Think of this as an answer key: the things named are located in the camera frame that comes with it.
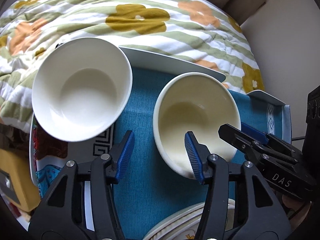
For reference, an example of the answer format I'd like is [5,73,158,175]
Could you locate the cream bowl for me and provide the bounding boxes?
[153,72,241,179]

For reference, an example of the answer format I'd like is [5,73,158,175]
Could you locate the white duck small plate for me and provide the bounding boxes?
[142,198,237,240]

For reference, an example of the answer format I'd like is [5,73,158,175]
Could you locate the blue table cloth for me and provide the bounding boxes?
[35,65,284,240]

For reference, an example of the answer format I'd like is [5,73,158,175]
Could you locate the white bowl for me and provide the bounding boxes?
[31,37,133,142]

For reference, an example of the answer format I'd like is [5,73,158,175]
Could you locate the yellow tissue box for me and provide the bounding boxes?
[1,149,40,212]

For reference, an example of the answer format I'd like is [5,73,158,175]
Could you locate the floral striped quilt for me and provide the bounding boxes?
[1,0,264,132]

